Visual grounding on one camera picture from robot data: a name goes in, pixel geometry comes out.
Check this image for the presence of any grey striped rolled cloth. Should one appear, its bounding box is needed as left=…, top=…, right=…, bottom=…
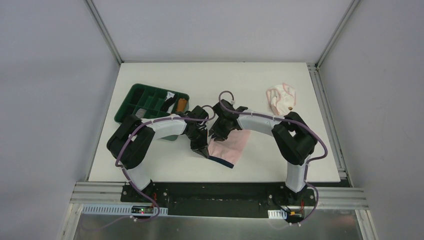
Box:
left=134, top=108, right=147, bottom=119

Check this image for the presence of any aluminium front rail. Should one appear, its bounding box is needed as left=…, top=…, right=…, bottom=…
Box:
left=70, top=181, right=370, bottom=210

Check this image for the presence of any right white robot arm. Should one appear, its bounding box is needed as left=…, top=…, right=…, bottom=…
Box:
left=209, top=100, right=318, bottom=205

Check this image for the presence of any small white cable duct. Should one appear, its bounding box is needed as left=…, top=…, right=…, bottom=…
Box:
left=267, top=209, right=287, bottom=220

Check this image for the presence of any right side aluminium rail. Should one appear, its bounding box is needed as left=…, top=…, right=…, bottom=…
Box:
left=306, top=62, right=353, bottom=187

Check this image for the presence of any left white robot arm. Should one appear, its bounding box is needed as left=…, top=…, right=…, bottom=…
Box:
left=106, top=105, right=214, bottom=203

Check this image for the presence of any black white rolled cloth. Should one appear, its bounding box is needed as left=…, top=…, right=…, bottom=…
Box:
left=160, top=91, right=177, bottom=112

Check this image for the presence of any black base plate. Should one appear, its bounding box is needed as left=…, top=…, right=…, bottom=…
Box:
left=120, top=182, right=317, bottom=219

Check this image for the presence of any green compartment tray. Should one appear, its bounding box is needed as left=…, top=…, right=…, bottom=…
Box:
left=114, top=83, right=190, bottom=124

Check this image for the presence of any pink underwear navy trim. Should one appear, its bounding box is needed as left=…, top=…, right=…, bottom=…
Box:
left=208, top=130, right=251, bottom=169

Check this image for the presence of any white slotted cable duct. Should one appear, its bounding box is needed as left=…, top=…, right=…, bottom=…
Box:
left=81, top=204, right=168, bottom=217

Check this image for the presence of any aluminium rail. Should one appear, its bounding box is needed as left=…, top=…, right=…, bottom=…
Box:
left=306, top=62, right=353, bottom=187
left=70, top=181, right=370, bottom=210

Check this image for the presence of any white underwear pink trim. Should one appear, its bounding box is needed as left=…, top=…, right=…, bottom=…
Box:
left=265, top=82, right=297, bottom=116

